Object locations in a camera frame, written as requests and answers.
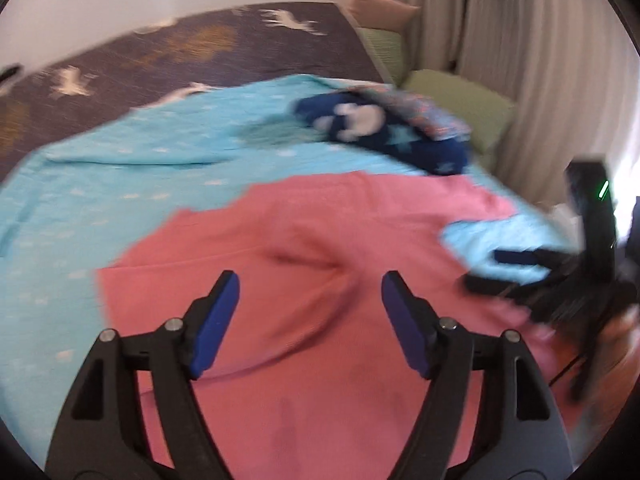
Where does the pink knit garment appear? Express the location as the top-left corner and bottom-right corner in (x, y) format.
(98, 172), (566, 479)

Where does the green pillow front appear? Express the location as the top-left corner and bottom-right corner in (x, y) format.
(402, 70), (516, 157)

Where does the floral patterned folded garment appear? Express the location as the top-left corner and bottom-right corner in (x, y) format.
(347, 84), (472, 141)

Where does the beige pleated curtain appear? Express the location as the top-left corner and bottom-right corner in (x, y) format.
(399, 0), (639, 205)

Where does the light blue star quilt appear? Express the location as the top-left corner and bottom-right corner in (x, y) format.
(1, 75), (562, 462)

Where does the navy star fleece garment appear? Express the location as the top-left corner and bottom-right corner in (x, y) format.
(293, 89), (470, 176)

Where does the green pillow near headboard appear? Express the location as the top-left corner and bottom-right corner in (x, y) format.
(358, 27), (408, 87)

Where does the beige pillow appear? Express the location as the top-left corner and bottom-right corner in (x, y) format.
(348, 0), (420, 34)

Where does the dark deer-print mattress cover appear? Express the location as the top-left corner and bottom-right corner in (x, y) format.
(1, 1), (390, 176)

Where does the black cable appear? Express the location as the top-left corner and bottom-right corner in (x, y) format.
(546, 351), (589, 388)

